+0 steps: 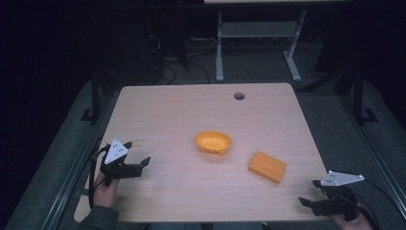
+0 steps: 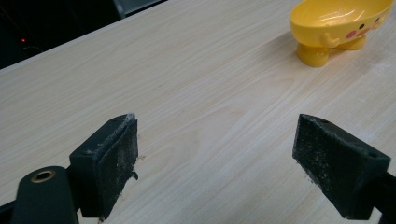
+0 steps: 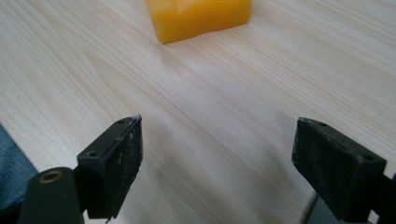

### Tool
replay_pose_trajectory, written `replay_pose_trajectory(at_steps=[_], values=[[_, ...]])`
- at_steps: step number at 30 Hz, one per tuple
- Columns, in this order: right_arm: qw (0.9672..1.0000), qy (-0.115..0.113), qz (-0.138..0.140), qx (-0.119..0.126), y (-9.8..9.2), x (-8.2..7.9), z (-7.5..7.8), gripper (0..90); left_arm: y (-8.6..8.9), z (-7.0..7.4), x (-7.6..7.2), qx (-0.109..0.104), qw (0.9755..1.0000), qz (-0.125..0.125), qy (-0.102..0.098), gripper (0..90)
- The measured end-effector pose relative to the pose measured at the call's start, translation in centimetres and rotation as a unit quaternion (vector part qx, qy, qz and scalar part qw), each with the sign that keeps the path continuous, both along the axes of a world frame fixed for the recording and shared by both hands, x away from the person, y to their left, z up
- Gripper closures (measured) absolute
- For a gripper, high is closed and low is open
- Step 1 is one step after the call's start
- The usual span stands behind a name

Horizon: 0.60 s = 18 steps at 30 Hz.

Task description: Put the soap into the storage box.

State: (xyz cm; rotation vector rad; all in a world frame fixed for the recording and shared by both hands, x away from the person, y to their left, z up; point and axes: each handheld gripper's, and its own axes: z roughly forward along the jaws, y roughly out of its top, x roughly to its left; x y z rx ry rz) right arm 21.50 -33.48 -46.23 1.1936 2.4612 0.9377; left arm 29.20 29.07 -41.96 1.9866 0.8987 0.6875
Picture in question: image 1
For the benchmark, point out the orange rectangular soap bar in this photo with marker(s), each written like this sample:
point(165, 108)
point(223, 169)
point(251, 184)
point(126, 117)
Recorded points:
point(267, 167)

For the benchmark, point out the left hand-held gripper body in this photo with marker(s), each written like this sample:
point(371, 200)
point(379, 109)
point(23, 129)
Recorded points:
point(115, 152)

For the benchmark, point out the person's left hand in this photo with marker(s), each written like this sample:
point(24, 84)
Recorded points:
point(104, 193)

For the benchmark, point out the white metal desk frame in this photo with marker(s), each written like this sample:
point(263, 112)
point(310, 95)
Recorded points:
point(258, 29)

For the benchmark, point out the orange perforated soap dish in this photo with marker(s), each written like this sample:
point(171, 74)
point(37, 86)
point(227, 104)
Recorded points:
point(213, 142)

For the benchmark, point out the person's right hand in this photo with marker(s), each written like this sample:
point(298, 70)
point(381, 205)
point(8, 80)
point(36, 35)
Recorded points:
point(356, 224)

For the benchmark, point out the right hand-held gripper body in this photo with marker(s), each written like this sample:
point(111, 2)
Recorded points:
point(340, 179)

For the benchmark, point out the grey metal floor rail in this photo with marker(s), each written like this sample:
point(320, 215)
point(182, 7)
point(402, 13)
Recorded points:
point(68, 185)
point(376, 150)

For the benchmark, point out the black metal stand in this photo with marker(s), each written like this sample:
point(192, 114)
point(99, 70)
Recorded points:
point(359, 99)
point(95, 96)

